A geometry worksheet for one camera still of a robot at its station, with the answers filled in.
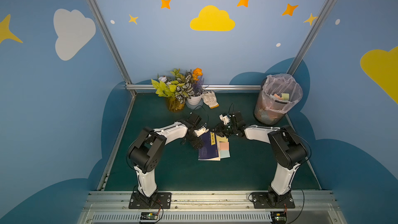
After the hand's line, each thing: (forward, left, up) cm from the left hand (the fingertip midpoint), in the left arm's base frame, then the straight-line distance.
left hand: (196, 137), depth 95 cm
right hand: (+3, -10, +5) cm, 11 cm away
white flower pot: (+28, +2, +1) cm, 28 cm away
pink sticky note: (-5, -17, 0) cm, 18 cm away
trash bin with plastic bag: (+27, -55, +14) cm, 63 cm away
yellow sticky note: (-2, -15, +2) cm, 15 cm away
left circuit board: (-40, +21, -2) cm, 45 cm away
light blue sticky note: (-10, -17, 0) cm, 20 cm away
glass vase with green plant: (+20, +12, +22) cm, 32 cm away
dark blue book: (-9, -6, 0) cm, 11 cm away
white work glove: (+35, -9, -2) cm, 36 cm away
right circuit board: (-39, -41, -2) cm, 57 cm away
